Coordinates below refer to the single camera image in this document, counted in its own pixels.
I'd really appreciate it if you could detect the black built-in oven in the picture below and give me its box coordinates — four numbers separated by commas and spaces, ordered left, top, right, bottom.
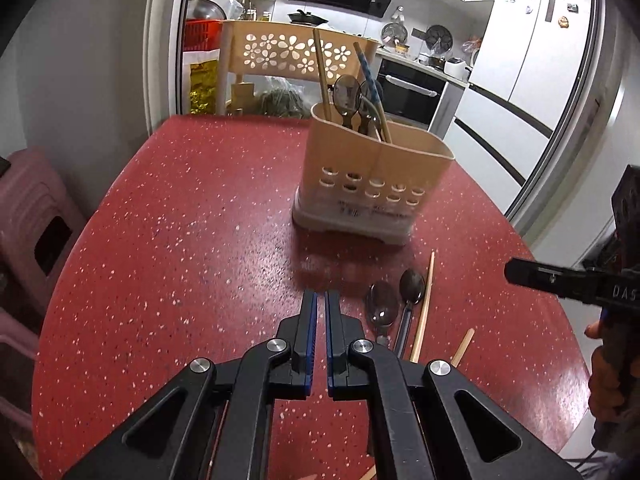
375, 57, 449, 127

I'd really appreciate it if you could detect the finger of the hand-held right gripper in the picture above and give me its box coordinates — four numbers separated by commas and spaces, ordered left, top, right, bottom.
504, 256, 601, 307

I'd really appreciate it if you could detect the red plastic basket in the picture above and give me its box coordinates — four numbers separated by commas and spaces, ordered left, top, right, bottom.
185, 20, 224, 54

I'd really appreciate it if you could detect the beige perforated utensil holder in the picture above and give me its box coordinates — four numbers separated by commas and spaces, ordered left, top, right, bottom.
291, 102, 456, 247

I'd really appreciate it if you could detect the black-handled steel spoon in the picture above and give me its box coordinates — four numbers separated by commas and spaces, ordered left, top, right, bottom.
392, 268, 427, 358

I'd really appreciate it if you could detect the pink plastic stool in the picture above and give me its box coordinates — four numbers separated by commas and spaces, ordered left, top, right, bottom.
0, 147, 89, 317
0, 307, 42, 442

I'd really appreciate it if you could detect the white refrigerator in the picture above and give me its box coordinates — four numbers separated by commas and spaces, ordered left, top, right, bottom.
444, 0, 601, 187

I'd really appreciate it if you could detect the round steel steamer rack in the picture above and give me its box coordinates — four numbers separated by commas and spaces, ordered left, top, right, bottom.
381, 22, 408, 46

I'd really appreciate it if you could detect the spice rack with jars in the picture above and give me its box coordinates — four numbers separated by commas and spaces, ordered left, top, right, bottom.
232, 0, 277, 23

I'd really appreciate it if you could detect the white kitchen appliance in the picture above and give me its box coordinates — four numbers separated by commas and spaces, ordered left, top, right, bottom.
442, 57, 473, 79

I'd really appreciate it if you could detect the black wok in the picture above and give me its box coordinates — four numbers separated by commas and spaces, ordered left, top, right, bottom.
289, 9, 329, 26

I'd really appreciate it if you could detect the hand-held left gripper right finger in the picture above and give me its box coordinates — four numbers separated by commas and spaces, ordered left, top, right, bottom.
324, 290, 583, 480

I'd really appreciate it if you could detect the plain wooden chopstick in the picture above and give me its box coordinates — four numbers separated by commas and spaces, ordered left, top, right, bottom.
450, 328, 476, 367
312, 29, 332, 122
410, 251, 436, 362

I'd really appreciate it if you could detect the blue patterned wooden chopstick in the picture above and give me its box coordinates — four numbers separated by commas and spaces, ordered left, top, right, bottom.
353, 41, 393, 143

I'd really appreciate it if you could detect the person's right hand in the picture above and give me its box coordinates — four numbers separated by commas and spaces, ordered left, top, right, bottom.
586, 323, 626, 422

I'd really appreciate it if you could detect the steel bowl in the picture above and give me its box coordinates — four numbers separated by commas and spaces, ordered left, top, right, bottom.
190, 0, 229, 24

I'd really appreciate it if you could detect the bag of green vegetables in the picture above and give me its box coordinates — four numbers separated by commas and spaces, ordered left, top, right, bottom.
254, 84, 314, 119

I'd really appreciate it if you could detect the wooden board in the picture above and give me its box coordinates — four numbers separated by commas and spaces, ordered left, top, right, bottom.
230, 82, 256, 117

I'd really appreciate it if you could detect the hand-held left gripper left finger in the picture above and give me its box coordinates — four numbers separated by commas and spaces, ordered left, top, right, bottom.
62, 290, 319, 480

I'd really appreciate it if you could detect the yellow bag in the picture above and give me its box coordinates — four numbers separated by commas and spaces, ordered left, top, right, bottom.
187, 59, 219, 116

